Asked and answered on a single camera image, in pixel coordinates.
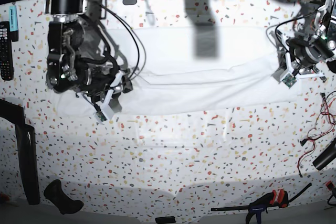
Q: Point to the terrazzo pattern table cloth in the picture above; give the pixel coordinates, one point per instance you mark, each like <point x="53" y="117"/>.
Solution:
<point x="181" y="165"/>

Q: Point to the white T-shirt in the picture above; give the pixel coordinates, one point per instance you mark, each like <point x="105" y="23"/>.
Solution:
<point x="189" y="69"/>

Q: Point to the black game controller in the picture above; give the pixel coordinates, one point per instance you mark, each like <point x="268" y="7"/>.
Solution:
<point x="65" y="205"/>

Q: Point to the black round object right edge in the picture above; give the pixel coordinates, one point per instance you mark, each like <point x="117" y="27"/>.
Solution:
<point x="332" y="66"/>

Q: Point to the small orange clip right edge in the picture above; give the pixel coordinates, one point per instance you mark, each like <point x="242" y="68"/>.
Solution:
<point x="329" y="185"/>

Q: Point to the black orange bar clamp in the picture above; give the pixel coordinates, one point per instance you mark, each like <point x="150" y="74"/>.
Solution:
<point x="257" y="207"/>

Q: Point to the black TV remote control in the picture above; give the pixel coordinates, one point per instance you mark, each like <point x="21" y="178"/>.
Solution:
<point x="6" y="64"/>

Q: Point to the wrist camera board image left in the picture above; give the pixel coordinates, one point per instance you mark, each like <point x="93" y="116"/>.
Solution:
<point x="100" y="117"/>

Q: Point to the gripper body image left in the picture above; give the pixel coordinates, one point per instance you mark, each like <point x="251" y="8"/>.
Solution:
<point x="96" y="81"/>

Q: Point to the small black rectangular device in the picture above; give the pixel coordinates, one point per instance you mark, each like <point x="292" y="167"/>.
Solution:
<point x="165" y="220"/>

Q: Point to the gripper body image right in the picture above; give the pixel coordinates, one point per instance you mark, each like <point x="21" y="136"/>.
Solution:
<point x="306" y="54"/>

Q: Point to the black chair armrest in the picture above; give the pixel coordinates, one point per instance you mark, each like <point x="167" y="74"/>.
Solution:
<point x="25" y="137"/>

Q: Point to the teal marker pen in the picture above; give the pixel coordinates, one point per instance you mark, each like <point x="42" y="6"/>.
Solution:
<point x="13" y="23"/>

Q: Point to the wrist camera board image right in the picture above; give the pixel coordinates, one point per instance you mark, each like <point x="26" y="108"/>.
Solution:
<point x="289" y="80"/>

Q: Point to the robot arm image left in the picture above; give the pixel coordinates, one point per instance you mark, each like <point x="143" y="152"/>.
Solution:
<point x="66" y="66"/>

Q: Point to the wrist camera board image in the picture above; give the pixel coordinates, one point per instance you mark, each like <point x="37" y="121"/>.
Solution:
<point x="289" y="80"/>
<point x="100" y="117"/>

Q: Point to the black cylinder flashlight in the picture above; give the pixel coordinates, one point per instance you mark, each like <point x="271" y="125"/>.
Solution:
<point x="326" y="157"/>

